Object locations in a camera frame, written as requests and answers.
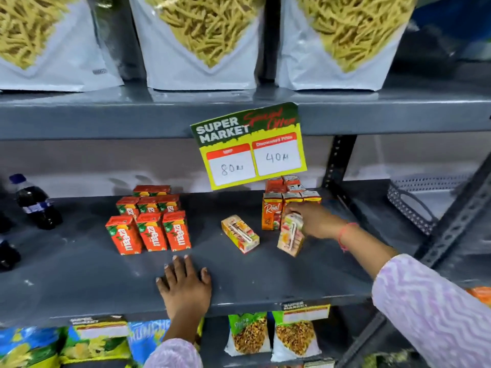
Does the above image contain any person's left hand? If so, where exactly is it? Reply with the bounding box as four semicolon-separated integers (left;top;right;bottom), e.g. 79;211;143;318
155;255;213;323

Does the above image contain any person's right hand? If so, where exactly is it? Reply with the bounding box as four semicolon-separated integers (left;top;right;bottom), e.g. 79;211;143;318
285;202;348;242

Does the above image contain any mixed fruit juice carton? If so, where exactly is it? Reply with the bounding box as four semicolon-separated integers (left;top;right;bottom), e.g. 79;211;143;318
277;212;306;258
221;215;260;254

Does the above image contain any person's right forearm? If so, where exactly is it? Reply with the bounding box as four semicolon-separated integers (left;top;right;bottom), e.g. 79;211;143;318
339;225;491;368

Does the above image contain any person's left forearm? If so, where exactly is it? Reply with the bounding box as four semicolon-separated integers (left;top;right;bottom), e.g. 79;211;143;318
143;316;205;368

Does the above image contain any group of orange mango cartons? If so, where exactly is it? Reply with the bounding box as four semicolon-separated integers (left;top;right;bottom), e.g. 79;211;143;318
105;185;192;256

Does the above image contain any white pouch of snack mix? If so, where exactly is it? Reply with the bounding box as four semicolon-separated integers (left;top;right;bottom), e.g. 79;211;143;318
270;310;322;363
224;312;272;358

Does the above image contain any green yellow offer sign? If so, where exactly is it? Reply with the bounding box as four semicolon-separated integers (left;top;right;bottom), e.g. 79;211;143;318
190;102;308;191

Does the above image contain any green yellow snack bag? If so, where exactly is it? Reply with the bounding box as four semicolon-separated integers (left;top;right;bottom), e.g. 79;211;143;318
59;321;132;365

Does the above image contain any shelf edge price label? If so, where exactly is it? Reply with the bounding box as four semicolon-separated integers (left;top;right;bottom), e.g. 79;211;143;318
281;301;331;323

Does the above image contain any grey perforated plastic basket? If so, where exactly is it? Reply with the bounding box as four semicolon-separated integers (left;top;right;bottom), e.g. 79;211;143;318
387;173;481;236

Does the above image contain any blue yellow snack bag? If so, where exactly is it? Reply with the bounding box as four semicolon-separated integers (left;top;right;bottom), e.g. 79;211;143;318
0;327;64;368

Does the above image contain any cola bottle with blue cap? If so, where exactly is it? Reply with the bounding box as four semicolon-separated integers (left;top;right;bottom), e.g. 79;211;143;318
9;173;63;231

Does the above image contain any dark cola bottle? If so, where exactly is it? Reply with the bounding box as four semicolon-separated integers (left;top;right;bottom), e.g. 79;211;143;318
0;237;22;272

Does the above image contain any white pouch of yellow sticks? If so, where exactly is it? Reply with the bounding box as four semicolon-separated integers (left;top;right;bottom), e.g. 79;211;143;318
275;0;419;92
128;0;266;91
0;0;124;93

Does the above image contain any grey metal shelf rack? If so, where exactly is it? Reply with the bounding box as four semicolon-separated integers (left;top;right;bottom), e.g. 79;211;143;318
0;0;491;368

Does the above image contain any orange packet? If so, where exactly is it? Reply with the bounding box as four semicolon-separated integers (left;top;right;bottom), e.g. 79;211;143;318
465;286;491;308

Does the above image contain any blue packet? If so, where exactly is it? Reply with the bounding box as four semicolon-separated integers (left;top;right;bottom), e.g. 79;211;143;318
410;0;491;61

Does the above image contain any pink thread bracelet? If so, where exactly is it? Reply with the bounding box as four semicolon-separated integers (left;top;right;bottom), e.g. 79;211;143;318
337;222;360;253

